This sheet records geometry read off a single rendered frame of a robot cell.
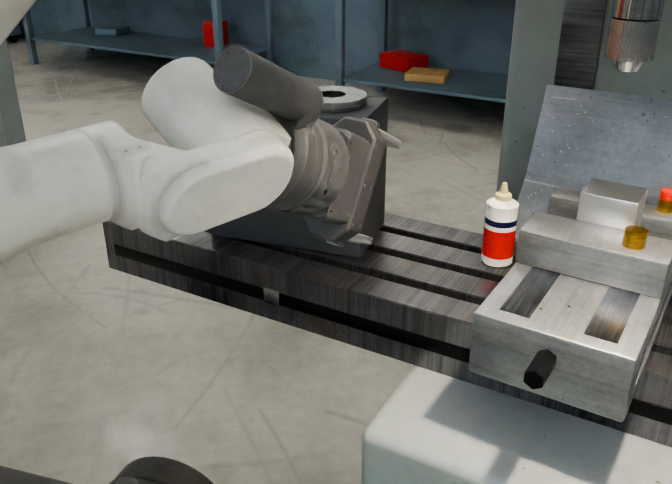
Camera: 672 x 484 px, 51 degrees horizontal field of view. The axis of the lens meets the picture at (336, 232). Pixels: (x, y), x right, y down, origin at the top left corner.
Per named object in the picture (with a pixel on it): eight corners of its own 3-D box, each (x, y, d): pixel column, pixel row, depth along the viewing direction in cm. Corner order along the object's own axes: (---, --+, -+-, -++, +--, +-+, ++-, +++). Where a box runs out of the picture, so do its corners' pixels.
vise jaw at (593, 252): (661, 300, 70) (669, 264, 68) (514, 262, 77) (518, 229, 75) (671, 275, 75) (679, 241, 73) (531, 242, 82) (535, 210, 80)
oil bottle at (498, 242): (506, 270, 90) (516, 190, 85) (476, 263, 92) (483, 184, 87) (516, 258, 93) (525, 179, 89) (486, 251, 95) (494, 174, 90)
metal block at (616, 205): (628, 255, 76) (638, 203, 74) (572, 242, 79) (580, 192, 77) (638, 237, 80) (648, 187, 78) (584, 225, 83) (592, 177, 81)
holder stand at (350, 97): (360, 259, 93) (363, 110, 84) (210, 236, 99) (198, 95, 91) (384, 223, 103) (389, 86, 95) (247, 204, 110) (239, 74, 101)
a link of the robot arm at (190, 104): (281, 231, 60) (188, 214, 50) (214, 154, 65) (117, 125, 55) (364, 125, 57) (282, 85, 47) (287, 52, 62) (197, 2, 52)
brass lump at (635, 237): (642, 252, 71) (646, 235, 70) (619, 246, 72) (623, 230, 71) (647, 243, 72) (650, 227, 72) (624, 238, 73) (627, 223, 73)
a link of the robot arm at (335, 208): (370, 255, 69) (301, 243, 58) (293, 229, 74) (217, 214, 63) (408, 129, 68) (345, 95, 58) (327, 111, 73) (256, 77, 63)
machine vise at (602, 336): (623, 425, 64) (645, 321, 59) (466, 371, 71) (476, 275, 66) (682, 268, 91) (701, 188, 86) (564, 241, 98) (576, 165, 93)
